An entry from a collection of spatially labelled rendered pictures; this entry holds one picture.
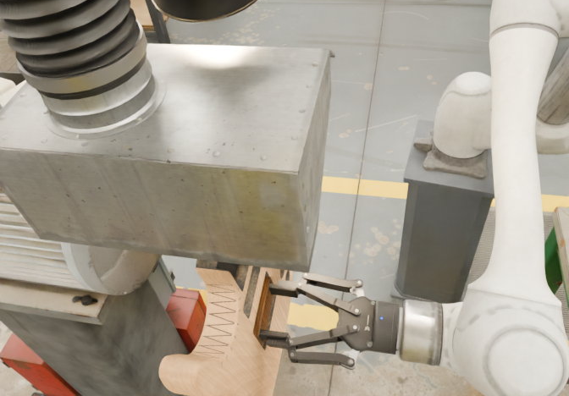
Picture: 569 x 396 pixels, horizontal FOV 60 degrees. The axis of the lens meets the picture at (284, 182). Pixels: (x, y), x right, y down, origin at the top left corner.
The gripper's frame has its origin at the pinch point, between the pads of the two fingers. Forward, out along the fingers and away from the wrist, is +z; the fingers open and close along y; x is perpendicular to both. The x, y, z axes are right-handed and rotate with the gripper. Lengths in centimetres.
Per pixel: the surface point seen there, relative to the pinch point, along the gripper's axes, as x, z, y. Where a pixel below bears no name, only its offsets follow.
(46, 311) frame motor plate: 4.0, 35.2, -6.2
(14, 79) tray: 32, 35, 18
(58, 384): -40, 56, -12
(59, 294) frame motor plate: 4.3, 34.0, -3.1
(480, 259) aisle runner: -122, -55, 72
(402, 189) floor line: -128, -22, 107
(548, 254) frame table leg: -33, -53, 32
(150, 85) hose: 45.3, 4.3, 5.0
